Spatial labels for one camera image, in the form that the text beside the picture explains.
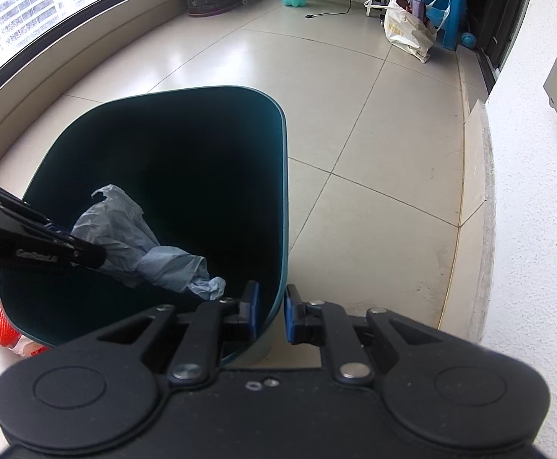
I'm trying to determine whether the grey-blue plastic bag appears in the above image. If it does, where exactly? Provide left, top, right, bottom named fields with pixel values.
left=71, top=184, right=226, bottom=302

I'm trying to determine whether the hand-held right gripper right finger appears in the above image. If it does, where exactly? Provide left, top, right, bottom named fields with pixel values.
left=283, top=284, right=440, bottom=386

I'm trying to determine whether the dark teal trash bin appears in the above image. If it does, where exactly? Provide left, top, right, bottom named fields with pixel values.
left=0, top=85, right=289, bottom=364

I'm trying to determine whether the red mesh bag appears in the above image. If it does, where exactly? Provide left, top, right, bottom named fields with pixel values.
left=0, top=299, right=50, bottom=357

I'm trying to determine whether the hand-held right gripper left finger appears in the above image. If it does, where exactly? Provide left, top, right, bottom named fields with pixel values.
left=97, top=282, right=262, bottom=388

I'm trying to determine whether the white shopping bag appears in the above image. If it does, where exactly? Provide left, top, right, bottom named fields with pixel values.
left=364, top=0, right=451, bottom=64

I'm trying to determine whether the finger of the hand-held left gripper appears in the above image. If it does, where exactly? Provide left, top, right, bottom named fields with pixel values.
left=0, top=214, right=108, bottom=274
left=0, top=174, right=54, bottom=228

